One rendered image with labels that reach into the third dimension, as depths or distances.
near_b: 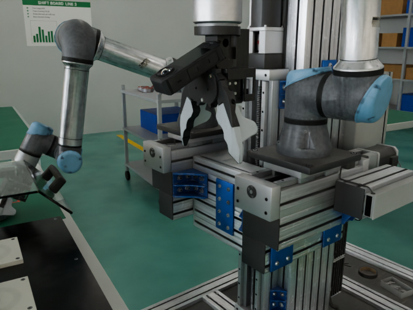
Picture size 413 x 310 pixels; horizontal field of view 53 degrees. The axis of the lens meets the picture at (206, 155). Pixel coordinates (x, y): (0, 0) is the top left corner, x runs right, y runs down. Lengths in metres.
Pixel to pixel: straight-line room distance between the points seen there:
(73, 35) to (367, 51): 0.84
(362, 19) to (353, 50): 0.07
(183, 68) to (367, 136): 1.09
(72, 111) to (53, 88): 4.99
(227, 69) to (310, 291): 1.18
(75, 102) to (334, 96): 0.78
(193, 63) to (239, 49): 0.09
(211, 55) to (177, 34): 6.30
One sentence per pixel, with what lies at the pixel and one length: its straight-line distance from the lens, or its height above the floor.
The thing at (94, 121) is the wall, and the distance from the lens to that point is 6.53.
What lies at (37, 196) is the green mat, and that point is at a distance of 1.75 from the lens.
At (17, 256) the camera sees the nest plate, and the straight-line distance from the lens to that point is 1.23.
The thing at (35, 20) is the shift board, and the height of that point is 1.63.
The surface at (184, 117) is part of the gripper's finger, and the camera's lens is 0.69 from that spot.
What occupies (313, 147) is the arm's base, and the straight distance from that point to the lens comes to 1.10.
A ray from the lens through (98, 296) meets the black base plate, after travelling 1.02.
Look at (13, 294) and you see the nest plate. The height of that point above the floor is 0.78.
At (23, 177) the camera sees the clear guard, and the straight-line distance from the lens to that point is 0.91.
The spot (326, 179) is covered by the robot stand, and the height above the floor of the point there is 0.97.
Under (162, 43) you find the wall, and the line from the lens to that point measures 6.81.
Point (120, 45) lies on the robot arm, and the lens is 1.52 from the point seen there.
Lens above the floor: 1.33
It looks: 15 degrees down
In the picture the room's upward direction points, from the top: straight up
